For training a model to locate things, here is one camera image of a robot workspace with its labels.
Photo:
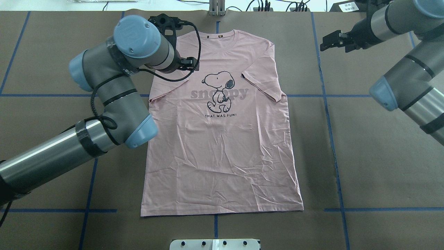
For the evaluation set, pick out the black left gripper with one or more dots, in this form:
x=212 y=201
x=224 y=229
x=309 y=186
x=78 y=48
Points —
x=187 y=63

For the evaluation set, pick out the pink Snoopy t-shirt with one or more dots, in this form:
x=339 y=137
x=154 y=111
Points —
x=224 y=142

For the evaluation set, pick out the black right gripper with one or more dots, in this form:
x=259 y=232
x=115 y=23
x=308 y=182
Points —
x=359 y=28

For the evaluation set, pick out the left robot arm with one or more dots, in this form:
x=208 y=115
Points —
x=119 y=114

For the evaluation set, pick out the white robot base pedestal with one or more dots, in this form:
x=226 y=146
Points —
x=215 y=244

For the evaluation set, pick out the aluminium frame post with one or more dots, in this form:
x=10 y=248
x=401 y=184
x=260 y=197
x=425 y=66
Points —
x=217 y=8

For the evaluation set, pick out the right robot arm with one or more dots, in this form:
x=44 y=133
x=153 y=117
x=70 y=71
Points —
x=406 y=85

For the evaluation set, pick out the black control box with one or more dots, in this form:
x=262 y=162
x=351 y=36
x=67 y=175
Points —
x=347 y=6

